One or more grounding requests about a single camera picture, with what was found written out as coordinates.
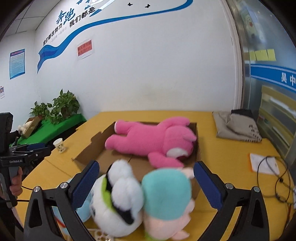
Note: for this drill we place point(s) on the light blue plush toy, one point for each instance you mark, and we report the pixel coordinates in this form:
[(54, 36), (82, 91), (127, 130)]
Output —
[(83, 212)]

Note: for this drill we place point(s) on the red wall notice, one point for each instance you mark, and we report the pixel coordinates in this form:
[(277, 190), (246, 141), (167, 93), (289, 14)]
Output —
[(85, 49)]

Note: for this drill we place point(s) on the white paper sheet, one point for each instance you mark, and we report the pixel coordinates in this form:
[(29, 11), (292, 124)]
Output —
[(264, 164)]

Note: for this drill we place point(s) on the paper cup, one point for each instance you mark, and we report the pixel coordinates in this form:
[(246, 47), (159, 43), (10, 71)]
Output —
[(59, 145)]

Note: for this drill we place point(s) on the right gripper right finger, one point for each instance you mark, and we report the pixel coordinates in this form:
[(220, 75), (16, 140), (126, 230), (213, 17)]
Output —
[(252, 222)]

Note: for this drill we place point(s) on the yellow sticky notes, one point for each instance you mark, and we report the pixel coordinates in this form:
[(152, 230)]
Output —
[(261, 55)]

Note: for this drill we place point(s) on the potted green plant left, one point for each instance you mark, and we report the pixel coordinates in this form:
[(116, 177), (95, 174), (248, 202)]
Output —
[(41, 110)]

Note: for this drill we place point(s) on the potted green plant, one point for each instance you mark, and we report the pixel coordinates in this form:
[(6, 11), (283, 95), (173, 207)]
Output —
[(63, 107), (41, 110)]

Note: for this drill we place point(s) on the blue wall poster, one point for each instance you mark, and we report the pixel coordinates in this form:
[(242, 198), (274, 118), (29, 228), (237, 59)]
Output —
[(17, 63)]

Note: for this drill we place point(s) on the beige cloth bag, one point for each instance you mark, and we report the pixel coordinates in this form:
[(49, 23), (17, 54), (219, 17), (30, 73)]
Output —
[(237, 124)]

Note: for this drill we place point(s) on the teal and pink plush toy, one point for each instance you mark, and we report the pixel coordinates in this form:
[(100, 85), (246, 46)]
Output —
[(168, 203)]

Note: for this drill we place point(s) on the cardboard box with plush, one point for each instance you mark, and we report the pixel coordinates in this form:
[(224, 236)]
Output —
[(29, 126)]

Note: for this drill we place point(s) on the pink plush bear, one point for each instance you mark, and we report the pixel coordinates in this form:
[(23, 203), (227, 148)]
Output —
[(163, 144)]

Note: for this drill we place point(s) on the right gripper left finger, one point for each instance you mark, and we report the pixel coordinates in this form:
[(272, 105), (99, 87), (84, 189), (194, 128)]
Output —
[(40, 222)]

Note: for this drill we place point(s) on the green cloth table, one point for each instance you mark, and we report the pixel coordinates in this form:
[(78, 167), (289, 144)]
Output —
[(48, 131)]

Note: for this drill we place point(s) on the metal shelf rack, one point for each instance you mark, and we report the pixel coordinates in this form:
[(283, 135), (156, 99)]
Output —
[(276, 121)]

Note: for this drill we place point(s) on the panda plush toy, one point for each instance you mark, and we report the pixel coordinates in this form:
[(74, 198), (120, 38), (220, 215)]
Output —
[(117, 200)]

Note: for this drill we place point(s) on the person left hand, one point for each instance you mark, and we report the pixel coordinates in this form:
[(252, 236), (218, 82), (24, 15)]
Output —
[(16, 184)]

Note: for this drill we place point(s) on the potted green plant right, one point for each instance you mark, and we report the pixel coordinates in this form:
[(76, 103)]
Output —
[(63, 107)]

